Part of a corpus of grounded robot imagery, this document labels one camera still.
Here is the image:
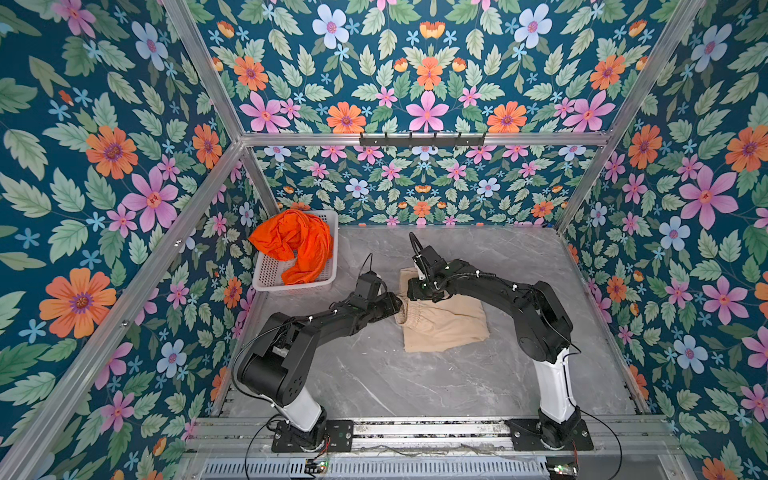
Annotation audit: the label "beige drawstring shorts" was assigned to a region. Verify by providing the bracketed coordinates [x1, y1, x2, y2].
[395, 267, 490, 353]

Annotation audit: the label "orange shorts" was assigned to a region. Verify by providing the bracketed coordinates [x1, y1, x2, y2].
[249, 209, 334, 285]

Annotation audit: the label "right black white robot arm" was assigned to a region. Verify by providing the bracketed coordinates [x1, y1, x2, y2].
[407, 260, 581, 450]

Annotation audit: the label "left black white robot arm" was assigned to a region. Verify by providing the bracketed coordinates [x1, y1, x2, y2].
[234, 292, 403, 434]

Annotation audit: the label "white perforated plastic basket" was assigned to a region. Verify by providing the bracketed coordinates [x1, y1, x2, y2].
[254, 210, 339, 295]

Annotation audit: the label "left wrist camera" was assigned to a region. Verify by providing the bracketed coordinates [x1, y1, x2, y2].
[355, 270, 386, 300]

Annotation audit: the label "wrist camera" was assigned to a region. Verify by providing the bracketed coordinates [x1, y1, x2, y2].
[409, 232, 447, 282]
[355, 270, 386, 300]

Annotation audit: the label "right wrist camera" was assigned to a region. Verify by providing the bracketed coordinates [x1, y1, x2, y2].
[409, 232, 447, 282]

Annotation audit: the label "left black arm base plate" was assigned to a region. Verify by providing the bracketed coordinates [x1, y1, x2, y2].
[271, 420, 355, 453]

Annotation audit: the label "black hook rail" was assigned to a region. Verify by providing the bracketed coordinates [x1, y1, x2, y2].
[358, 132, 486, 148]

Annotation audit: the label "white vented cable duct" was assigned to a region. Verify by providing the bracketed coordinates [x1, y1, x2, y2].
[201, 457, 550, 479]

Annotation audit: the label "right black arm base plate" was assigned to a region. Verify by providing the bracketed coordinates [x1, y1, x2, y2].
[504, 418, 595, 452]

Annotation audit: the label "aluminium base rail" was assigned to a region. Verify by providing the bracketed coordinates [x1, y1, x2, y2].
[186, 415, 683, 456]

